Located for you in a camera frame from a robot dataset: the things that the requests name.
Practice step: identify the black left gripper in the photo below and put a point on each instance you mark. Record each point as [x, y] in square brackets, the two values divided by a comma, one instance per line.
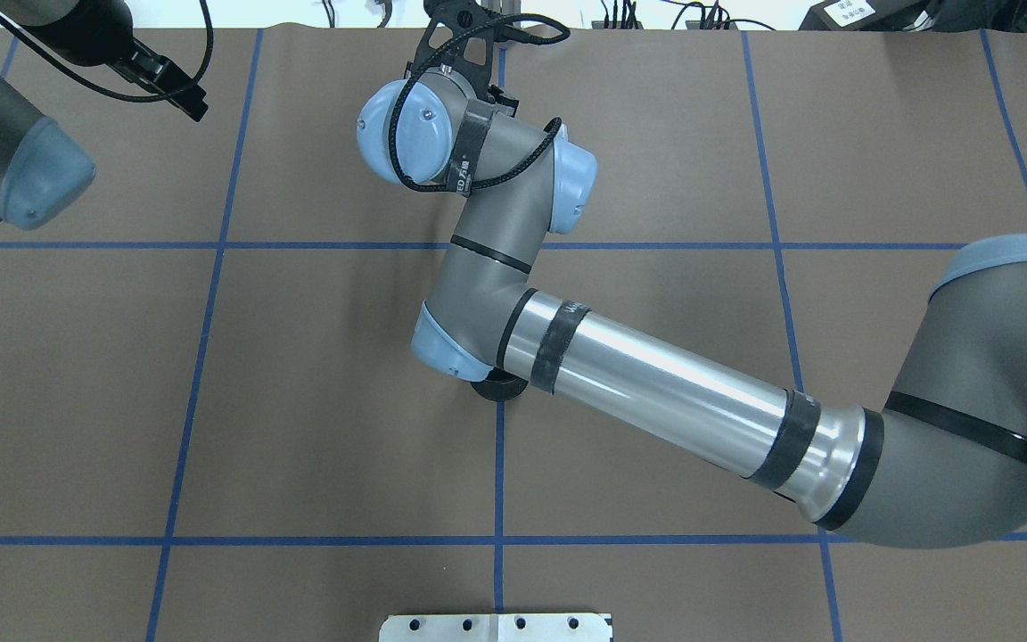
[160, 78]

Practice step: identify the black mesh pen holder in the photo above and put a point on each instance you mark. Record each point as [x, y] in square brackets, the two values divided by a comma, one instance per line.
[499, 388]

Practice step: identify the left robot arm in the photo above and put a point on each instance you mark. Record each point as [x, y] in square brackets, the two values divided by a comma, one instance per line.
[42, 170]

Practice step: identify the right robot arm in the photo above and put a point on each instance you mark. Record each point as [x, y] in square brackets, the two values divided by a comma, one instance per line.
[942, 464]

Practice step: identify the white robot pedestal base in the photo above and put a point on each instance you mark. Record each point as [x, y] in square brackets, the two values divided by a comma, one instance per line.
[498, 627]

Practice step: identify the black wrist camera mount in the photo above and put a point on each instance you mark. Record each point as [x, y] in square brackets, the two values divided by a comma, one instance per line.
[460, 39]

